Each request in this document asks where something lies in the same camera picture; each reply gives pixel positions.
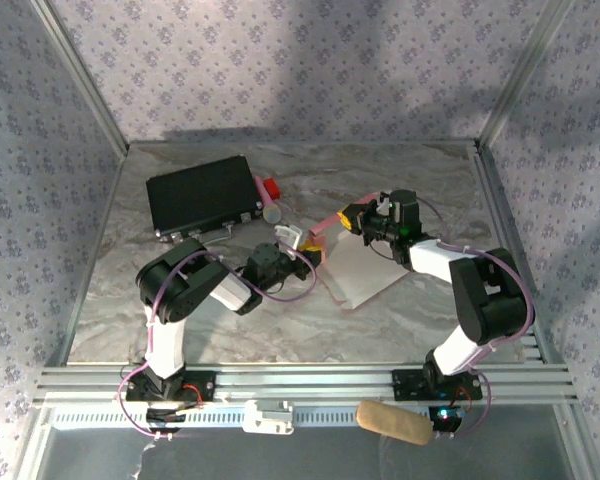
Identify pink and white paper box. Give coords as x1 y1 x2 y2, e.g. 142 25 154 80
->
309 189 414 314

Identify pink toy microphone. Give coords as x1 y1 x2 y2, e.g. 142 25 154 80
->
252 174 284 225

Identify tan foam roll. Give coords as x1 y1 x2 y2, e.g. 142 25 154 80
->
355 399 436 446

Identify small circuit board with LED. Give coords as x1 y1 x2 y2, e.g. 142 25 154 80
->
427 405 465 434

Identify aluminium rear floor rail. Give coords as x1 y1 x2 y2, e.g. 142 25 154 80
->
127 139 481 149

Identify aluminium side floor rail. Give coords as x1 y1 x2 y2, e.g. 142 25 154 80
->
47 144 131 369
472 142 596 480

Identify black briefcase with metal handle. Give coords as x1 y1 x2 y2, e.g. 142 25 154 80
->
145 155 265 247

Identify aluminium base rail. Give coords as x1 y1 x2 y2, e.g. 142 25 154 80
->
33 363 580 407

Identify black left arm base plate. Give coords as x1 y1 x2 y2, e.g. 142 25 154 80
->
122 368 217 404

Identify white plastic clip bracket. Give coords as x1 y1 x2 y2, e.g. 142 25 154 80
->
242 398 296 435

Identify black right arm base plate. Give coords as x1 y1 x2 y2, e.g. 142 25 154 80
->
390 368 484 404

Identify white slotted cable duct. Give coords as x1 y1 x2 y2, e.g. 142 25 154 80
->
49 402 434 431

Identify aluminium corner post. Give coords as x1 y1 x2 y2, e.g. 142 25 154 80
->
477 0 576 151
29 0 130 151

